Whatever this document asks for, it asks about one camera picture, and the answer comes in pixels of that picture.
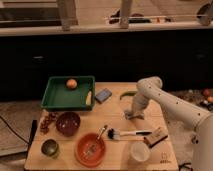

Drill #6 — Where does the black cable left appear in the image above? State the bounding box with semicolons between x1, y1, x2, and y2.
0;114;31;146

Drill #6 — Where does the blue sponge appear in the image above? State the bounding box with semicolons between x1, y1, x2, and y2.
95;88;112;103

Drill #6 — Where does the orange fruit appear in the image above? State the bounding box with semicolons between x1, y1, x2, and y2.
66;79;77;90

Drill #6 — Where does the green chili pepper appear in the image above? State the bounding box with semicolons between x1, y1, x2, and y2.
120;91;137;100

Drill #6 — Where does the orange bowl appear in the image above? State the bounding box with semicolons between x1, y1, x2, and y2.
75;133;106;168

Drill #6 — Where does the white cup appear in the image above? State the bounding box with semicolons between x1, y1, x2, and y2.
130;141;151;162

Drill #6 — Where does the yellow banana piece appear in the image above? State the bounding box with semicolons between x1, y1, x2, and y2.
85;91;92;106

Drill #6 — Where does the grey-blue towel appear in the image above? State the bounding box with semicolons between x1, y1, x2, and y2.
124;110;133;120

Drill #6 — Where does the black dish brush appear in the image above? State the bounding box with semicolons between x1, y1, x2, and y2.
107;129;151;140

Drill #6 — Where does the small metal cup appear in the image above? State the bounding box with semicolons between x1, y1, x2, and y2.
41;139;59;158

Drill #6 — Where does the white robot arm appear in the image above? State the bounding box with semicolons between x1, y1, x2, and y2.
132;76;213;171

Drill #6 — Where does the brown grape bunch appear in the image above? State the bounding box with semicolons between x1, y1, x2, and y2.
40;112;57;134

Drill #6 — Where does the metal spoon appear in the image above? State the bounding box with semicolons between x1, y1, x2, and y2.
87;125;108;156

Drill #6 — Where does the wooden block with black strip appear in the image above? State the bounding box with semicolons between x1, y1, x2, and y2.
144;127;168;148

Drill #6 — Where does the green plastic tray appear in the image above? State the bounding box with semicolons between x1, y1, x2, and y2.
41;76;95;111

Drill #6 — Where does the purple bowl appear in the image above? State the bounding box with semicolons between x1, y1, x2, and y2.
56;112;81;137

